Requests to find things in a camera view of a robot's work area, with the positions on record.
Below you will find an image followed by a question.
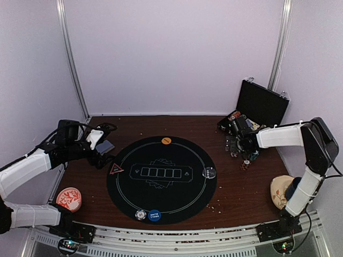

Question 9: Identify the aluminium frame post right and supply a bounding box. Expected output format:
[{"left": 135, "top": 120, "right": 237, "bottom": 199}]
[{"left": 267, "top": 0, "right": 293, "bottom": 91}]

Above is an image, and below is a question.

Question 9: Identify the red triangular all-in marker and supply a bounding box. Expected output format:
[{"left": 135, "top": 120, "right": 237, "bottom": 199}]
[{"left": 109, "top": 163, "right": 123, "bottom": 175}]

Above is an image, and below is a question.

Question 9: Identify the round wooden coaster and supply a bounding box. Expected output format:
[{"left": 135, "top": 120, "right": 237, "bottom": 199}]
[{"left": 270, "top": 175, "right": 295, "bottom": 210}]

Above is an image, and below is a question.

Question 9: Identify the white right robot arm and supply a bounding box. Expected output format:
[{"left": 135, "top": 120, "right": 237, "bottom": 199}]
[{"left": 220, "top": 116, "right": 339, "bottom": 217}]

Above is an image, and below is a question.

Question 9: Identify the blue small blind button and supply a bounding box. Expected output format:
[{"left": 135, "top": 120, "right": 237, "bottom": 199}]
[{"left": 147, "top": 209, "right": 161, "bottom": 222}]

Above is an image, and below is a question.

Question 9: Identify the brown poker chip stack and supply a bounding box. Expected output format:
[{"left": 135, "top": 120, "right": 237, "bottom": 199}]
[{"left": 240, "top": 160, "right": 251, "bottom": 171}]

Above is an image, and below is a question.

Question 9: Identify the red white patterned cup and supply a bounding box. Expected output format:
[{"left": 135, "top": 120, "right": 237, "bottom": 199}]
[{"left": 56, "top": 187, "right": 82, "bottom": 213}]

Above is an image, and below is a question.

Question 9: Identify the round black poker mat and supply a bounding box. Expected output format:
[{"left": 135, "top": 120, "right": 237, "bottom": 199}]
[{"left": 107, "top": 136, "right": 217, "bottom": 225}]

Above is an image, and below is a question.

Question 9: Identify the black poker chip case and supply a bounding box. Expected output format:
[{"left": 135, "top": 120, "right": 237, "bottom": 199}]
[{"left": 217, "top": 80, "right": 290, "bottom": 133}]

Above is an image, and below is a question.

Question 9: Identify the clear round dealer button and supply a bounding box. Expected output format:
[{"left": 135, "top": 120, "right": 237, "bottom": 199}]
[{"left": 202, "top": 167, "right": 217, "bottom": 179}]

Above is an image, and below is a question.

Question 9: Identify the green poker chip stack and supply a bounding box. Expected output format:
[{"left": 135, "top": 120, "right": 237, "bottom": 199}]
[{"left": 249, "top": 150, "right": 260, "bottom": 162}]

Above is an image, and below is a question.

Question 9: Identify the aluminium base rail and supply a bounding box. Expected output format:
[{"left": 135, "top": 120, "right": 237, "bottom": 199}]
[{"left": 20, "top": 211, "right": 333, "bottom": 256}]

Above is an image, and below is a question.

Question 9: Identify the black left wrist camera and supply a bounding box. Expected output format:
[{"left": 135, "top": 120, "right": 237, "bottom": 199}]
[{"left": 55, "top": 119, "right": 79, "bottom": 146}]

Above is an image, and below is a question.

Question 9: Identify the dark blue mug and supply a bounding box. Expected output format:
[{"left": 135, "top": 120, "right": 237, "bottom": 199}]
[{"left": 285, "top": 177, "right": 301, "bottom": 201}]

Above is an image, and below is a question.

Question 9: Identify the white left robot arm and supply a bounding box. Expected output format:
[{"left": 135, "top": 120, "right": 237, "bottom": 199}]
[{"left": 1, "top": 124, "right": 113, "bottom": 238}]

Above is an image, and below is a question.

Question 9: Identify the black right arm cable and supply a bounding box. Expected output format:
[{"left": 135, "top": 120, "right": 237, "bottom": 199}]
[{"left": 284, "top": 157, "right": 343, "bottom": 254}]

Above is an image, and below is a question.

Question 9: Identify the blue patterned card deck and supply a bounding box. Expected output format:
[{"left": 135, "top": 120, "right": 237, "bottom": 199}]
[{"left": 95, "top": 140, "right": 115, "bottom": 155}]

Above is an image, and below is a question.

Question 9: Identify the aluminium frame post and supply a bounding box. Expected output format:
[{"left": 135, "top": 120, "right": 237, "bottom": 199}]
[
  {"left": 56, "top": 0, "right": 90, "bottom": 120},
  {"left": 267, "top": 0, "right": 293, "bottom": 91}
]

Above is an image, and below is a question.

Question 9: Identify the aluminium frame post left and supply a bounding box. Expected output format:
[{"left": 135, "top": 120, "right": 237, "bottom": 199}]
[{"left": 56, "top": 0, "right": 90, "bottom": 120}]

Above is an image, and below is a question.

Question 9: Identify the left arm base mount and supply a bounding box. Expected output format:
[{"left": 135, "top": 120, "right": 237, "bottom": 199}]
[{"left": 47, "top": 203, "right": 96, "bottom": 244}]

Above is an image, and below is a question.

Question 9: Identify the yellow big blind button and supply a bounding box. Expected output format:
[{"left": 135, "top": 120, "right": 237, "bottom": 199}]
[{"left": 161, "top": 137, "right": 172, "bottom": 145}]

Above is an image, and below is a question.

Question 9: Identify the red chip row in case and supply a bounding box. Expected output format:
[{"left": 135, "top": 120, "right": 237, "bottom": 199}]
[{"left": 227, "top": 110, "right": 241, "bottom": 121}]

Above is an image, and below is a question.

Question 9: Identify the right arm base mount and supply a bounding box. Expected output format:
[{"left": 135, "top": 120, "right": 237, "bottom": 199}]
[{"left": 256, "top": 214, "right": 303, "bottom": 255}]

